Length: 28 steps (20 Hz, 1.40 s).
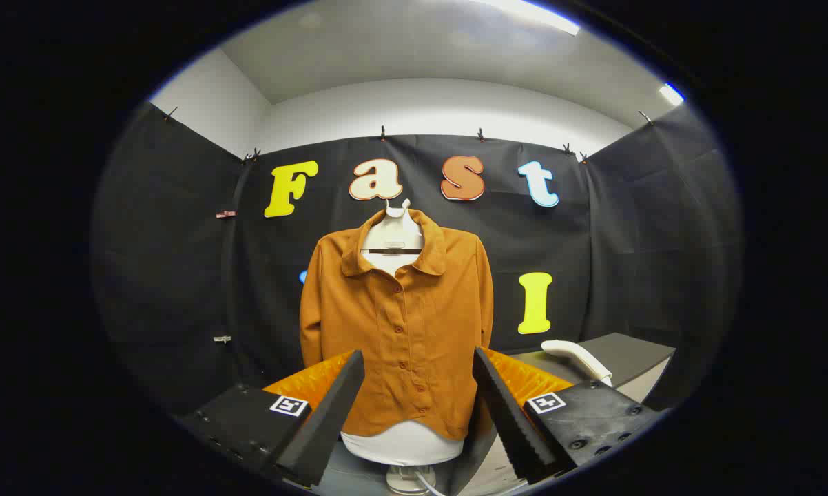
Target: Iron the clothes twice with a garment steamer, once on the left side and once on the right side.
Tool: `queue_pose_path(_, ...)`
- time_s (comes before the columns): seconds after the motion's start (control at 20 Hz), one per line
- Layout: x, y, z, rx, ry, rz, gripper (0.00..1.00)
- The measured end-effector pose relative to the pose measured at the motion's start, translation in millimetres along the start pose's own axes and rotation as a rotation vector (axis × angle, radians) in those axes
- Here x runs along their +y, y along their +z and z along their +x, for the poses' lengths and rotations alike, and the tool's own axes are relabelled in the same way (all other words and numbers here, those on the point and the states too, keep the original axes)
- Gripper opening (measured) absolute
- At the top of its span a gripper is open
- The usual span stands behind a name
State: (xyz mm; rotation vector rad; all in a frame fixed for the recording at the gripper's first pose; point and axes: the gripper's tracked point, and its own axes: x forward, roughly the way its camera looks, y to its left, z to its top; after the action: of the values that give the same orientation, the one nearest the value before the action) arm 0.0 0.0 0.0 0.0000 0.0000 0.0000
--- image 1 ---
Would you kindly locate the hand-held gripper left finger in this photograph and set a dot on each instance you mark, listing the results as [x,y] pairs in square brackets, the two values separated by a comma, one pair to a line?
[331,420]

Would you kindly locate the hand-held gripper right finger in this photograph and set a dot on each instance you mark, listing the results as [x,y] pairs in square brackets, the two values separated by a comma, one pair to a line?
[510,420]

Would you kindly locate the white garment steamer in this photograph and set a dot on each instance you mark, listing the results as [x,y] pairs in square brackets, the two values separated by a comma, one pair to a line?
[579,357]

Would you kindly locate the brown button-up shirt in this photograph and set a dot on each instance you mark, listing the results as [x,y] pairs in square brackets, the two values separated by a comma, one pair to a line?
[400,331]

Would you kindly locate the black backdrop cloth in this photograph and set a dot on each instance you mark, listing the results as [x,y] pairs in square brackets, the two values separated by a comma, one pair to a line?
[180,275]

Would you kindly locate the red cloth clip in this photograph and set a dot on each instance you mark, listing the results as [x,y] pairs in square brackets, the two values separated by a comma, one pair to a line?
[225,214]

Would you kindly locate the row of black clips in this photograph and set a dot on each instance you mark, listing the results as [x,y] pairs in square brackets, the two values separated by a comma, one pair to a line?
[382,132]

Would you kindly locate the small ceiling light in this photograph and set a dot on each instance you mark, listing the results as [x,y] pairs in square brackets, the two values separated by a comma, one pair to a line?
[671,94]

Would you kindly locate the long ceiling light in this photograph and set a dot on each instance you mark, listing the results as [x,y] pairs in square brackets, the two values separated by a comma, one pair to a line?
[538,17]

